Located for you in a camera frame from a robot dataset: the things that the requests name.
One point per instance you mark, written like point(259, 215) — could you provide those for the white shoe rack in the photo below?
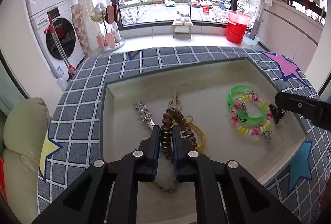
point(113, 44)

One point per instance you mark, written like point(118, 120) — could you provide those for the white cabinet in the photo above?
point(284, 30)

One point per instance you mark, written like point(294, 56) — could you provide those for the red bucket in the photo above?
point(235, 33)

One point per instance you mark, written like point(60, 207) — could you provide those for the pink slippers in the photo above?
point(110, 40)

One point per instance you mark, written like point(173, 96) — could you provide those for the dark washboard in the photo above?
point(256, 28)

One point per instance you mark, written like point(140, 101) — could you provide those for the silver star hair clip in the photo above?
point(144, 112)

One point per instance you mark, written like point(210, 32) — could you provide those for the green translucent bangle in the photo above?
point(230, 99)

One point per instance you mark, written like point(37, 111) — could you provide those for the small wooden stool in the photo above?
point(182, 28)

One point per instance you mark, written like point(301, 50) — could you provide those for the white washing machine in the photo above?
point(75, 53)

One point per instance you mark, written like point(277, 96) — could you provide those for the white shoes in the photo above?
point(182, 20)

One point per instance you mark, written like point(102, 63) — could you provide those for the grey square tray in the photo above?
point(206, 79)

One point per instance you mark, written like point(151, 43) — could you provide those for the red mop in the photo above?
point(71, 68)

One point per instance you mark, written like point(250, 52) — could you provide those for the pink checkered board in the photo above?
point(80, 30)

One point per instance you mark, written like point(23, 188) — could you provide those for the brown slippers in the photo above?
point(111, 14)

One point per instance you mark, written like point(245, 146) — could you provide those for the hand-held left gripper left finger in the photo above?
point(156, 156)

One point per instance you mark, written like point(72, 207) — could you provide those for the light green sofa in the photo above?
point(23, 136)

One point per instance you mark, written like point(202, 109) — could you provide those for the checkered blanket with stars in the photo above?
point(82, 99)

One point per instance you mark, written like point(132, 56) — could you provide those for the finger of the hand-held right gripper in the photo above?
point(305, 107)

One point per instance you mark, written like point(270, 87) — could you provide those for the light blue basin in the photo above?
point(250, 40)

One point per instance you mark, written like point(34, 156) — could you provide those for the pink basin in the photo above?
point(239, 17)

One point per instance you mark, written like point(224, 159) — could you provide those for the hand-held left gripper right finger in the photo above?
point(176, 159)

